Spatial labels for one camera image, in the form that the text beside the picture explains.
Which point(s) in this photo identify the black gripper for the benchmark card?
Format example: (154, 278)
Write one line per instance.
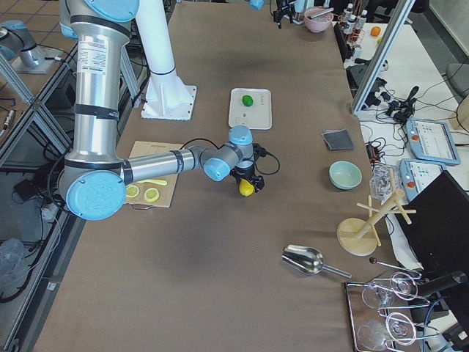
(243, 173)
(281, 15)

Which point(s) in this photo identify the yellow lemon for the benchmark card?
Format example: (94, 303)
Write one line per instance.
(246, 188)

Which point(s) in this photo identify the green lime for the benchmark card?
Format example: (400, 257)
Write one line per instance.
(247, 100)

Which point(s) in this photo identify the cream rabbit tray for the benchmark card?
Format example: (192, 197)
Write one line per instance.
(256, 117)

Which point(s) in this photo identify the black glass rack tray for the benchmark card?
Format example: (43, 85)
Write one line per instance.
(428, 338)

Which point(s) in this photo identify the pink bowl with ice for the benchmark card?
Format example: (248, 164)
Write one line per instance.
(318, 19)

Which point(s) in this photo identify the mint green bowl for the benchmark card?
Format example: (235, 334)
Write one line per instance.
(344, 175)

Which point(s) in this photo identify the metal scoop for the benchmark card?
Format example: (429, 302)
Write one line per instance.
(309, 260)

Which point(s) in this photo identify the grey folded cloth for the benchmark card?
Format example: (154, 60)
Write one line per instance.
(337, 140)

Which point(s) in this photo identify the orange fruit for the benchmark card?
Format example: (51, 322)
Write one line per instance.
(375, 31)

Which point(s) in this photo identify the yellow plastic knife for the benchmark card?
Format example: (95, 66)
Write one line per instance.
(160, 182)

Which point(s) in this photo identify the lemon slice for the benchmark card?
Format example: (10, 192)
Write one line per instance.
(151, 195)
(132, 191)

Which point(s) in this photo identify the wooden mug tree stand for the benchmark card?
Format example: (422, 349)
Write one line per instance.
(359, 237)

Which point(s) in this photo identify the wooden cutting board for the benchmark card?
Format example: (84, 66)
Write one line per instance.
(166, 192)

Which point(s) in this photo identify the teach pendant tablet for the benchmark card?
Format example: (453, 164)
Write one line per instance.
(432, 141)
(416, 175)

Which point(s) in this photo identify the wine glass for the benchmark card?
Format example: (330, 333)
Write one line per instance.
(395, 331)
(389, 292)

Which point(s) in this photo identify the black monitor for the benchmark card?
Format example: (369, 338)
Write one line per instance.
(438, 234)

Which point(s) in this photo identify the aluminium frame post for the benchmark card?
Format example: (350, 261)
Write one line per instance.
(396, 22)

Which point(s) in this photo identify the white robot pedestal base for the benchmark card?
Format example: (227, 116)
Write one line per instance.
(166, 97)

